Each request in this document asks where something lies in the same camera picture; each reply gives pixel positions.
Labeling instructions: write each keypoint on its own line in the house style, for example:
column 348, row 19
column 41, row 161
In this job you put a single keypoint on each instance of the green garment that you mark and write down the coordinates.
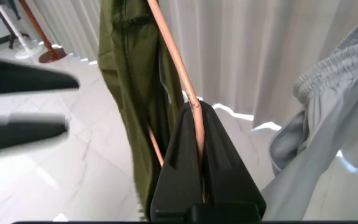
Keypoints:
column 129, row 77

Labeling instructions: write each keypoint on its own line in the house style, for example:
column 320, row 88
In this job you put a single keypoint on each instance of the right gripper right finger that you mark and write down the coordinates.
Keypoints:
column 228, row 174

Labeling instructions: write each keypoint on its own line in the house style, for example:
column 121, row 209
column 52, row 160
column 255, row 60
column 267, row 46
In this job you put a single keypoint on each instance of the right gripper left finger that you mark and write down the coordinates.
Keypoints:
column 176, row 174

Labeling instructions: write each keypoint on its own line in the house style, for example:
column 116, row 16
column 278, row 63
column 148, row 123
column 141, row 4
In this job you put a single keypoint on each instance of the pink clothes hanger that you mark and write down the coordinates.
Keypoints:
column 179, row 62

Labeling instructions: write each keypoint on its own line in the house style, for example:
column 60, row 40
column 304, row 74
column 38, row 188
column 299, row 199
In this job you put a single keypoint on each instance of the white stand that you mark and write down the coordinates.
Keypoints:
column 23, row 51

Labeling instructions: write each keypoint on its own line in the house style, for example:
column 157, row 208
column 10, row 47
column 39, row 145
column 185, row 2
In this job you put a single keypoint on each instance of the white curtain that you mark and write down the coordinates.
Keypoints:
column 244, row 46

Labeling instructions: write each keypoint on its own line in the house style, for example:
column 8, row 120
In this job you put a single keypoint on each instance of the brown stand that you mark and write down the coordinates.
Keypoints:
column 51, row 54

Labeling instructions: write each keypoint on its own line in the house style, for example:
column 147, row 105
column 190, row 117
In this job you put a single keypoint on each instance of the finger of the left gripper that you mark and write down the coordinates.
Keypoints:
column 17, row 133
column 20, row 77

